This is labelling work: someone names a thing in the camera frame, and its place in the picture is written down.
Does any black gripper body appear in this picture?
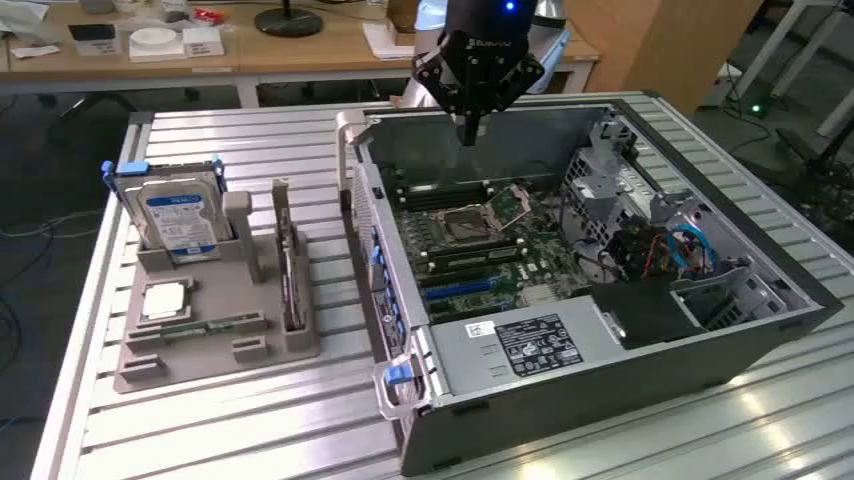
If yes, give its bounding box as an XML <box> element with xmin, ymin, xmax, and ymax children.
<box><xmin>438</xmin><ymin>0</ymin><xmax>539</xmax><ymax>118</ymax></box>

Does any graphics card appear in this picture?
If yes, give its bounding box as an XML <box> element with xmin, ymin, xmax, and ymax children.
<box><xmin>271</xmin><ymin>178</ymin><xmax>315</xmax><ymax>332</ymax></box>

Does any white paper stack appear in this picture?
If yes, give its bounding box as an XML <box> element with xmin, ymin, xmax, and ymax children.
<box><xmin>363</xmin><ymin>22</ymin><xmax>419</xmax><ymax>61</ymax></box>

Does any wooden desk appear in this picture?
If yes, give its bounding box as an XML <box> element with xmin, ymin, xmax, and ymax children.
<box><xmin>0</xmin><ymin>0</ymin><xmax>602</xmax><ymax>96</ymax></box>

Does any wooden cabinet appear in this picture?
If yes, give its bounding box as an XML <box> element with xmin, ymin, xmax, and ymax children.
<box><xmin>566</xmin><ymin>0</ymin><xmax>766</xmax><ymax>114</ymax></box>

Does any black round lamp base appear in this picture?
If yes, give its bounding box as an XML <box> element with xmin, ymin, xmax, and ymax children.
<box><xmin>254</xmin><ymin>0</ymin><xmax>326</xmax><ymax>39</ymax></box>

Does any metal drive cage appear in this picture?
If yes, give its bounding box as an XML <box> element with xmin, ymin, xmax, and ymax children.
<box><xmin>559</xmin><ymin>119</ymin><xmax>662</xmax><ymax>236</ymax></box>

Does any open socket cover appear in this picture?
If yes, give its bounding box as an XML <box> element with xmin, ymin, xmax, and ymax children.
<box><xmin>486</xmin><ymin>183</ymin><xmax>535</xmax><ymax>226</ymax></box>

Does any green motherboard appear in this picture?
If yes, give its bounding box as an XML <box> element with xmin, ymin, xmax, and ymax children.
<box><xmin>390</xmin><ymin>179</ymin><xmax>592</xmax><ymax>326</ymax></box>

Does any small white box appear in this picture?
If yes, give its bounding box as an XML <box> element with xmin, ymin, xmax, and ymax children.
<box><xmin>182</xmin><ymin>27</ymin><xmax>226</xmax><ymax>59</ymax></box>

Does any RAM stick with label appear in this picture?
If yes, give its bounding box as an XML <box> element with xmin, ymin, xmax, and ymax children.
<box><xmin>426</xmin><ymin>242</ymin><xmax>526</xmax><ymax>274</ymax></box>

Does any white round part on box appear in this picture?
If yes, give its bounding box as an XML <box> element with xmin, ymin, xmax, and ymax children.
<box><xmin>128</xmin><ymin>27</ymin><xmax>187</xmax><ymax>64</ymax></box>

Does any black floor stand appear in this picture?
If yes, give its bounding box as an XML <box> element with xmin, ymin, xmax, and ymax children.
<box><xmin>777</xmin><ymin>127</ymin><xmax>854</xmax><ymax>201</ymax></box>

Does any blue expansion slot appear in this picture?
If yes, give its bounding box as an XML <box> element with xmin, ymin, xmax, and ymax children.
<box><xmin>424</xmin><ymin>279</ymin><xmax>499</xmax><ymax>301</ymax></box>

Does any hard disk blue label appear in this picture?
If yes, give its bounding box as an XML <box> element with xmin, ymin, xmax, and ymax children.
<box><xmin>132</xmin><ymin>179</ymin><xmax>226</xmax><ymax>264</ymax></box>

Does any blue disk caddy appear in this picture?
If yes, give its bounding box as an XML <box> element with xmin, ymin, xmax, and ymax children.
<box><xmin>97</xmin><ymin>155</ymin><xmax>228</xmax><ymax>251</ymax></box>

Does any white box black lid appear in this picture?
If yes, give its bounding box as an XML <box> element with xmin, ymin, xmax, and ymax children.
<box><xmin>69</xmin><ymin>23</ymin><xmax>121</xmax><ymax>56</ymax></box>

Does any black office chair base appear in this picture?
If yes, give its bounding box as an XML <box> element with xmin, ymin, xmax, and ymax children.
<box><xmin>39</xmin><ymin>87</ymin><xmax>202</xmax><ymax>146</ymax></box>

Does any metal disk bay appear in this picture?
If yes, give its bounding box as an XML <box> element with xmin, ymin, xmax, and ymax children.
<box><xmin>670</xmin><ymin>264</ymin><xmax>789</xmax><ymax>331</ymax></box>

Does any grey parts rack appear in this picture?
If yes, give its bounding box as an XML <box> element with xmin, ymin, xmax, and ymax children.
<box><xmin>112</xmin><ymin>177</ymin><xmax>322</xmax><ymax>396</ymax></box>

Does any grey power supply unit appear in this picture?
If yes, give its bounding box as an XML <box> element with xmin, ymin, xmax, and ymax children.
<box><xmin>426</xmin><ymin>294</ymin><xmax>626</xmax><ymax>396</ymax></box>

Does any silver CPU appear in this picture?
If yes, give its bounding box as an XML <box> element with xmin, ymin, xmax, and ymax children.
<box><xmin>140</xmin><ymin>283</ymin><xmax>188</xmax><ymax>319</ymax></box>

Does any green RAM stick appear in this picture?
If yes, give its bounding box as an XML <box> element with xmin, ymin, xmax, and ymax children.
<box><xmin>156</xmin><ymin>317</ymin><xmax>259</xmax><ymax>337</ymax></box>

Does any black open PC case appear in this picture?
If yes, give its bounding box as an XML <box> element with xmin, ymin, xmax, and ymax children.
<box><xmin>335</xmin><ymin>97</ymin><xmax>846</xmax><ymax>477</ymax></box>

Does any red wire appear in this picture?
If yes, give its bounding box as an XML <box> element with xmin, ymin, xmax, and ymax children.
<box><xmin>643</xmin><ymin>232</ymin><xmax>675</xmax><ymax>276</ymax></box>

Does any white table frame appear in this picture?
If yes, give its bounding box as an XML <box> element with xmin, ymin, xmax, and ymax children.
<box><xmin>733</xmin><ymin>0</ymin><xmax>854</xmax><ymax>136</ymax></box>

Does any blue wire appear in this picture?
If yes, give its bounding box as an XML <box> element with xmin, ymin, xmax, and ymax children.
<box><xmin>666</xmin><ymin>224</ymin><xmax>719</xmax><ymax>274</ymax></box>

